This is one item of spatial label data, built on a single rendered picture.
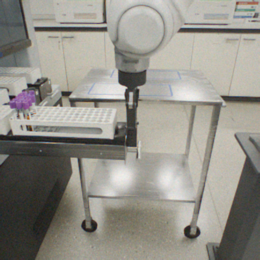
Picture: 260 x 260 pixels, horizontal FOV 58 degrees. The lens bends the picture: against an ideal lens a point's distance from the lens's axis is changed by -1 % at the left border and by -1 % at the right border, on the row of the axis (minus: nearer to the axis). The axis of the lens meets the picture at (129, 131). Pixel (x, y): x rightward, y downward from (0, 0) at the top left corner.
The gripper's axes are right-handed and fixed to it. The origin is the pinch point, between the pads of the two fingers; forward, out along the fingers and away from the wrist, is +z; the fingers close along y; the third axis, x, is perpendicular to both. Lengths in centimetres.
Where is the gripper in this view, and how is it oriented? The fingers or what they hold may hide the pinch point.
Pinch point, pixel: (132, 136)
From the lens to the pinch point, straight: 71.9
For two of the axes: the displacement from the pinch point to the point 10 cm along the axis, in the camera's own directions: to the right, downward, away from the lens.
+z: 0.0, 8.7, 4.9
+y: -0.8, 4.9, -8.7
